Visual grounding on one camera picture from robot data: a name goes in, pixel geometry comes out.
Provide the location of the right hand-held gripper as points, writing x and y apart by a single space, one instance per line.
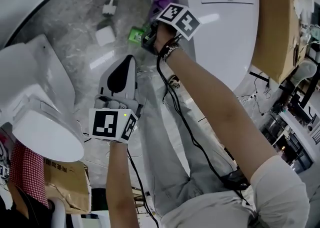
180 19

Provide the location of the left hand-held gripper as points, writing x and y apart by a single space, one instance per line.
117 79

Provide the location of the purple cloth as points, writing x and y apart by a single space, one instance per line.
163 0

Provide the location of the white toilet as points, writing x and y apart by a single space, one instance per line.
37 111
220 36

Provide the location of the person's left forearm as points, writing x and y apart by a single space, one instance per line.
118 184

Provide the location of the person's right forearm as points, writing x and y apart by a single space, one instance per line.
215 106

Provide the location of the person's right hand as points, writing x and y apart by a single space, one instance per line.
165 36

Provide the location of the person's left hand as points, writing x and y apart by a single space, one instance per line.
112 103

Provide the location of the white square brush holder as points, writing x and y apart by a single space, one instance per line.
105 36

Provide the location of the green patterned packet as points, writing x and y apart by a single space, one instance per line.
136 35

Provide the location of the person's light grey trousers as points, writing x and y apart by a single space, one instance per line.
172 162

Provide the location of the torn brown cardboard box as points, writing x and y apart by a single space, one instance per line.
67 184

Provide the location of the red checkered cloth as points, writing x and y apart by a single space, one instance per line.
28 172

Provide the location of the white plastic chair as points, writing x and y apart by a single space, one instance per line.
303 70

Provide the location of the cluttered storage shelf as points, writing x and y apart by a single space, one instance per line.
292 136

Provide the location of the person's white sleeve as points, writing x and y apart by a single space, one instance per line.
280 194

